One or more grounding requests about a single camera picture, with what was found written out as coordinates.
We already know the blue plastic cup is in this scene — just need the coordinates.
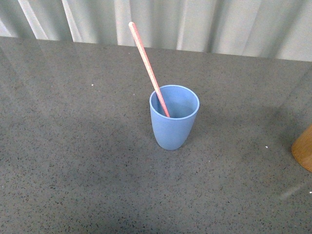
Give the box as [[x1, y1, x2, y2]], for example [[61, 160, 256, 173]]
[[149, 85, 200, 150]]

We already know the pink chopstick in cup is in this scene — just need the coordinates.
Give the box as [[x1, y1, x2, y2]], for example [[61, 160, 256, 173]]
[[128, 21, 170, 117]]

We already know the bamboo chopstick holder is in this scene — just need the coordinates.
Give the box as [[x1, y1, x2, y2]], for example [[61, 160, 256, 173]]
[[291, 125, 312, 172]]

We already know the white curtain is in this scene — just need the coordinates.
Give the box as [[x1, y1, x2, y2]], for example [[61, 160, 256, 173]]
[[0, 0, 312, 61]]

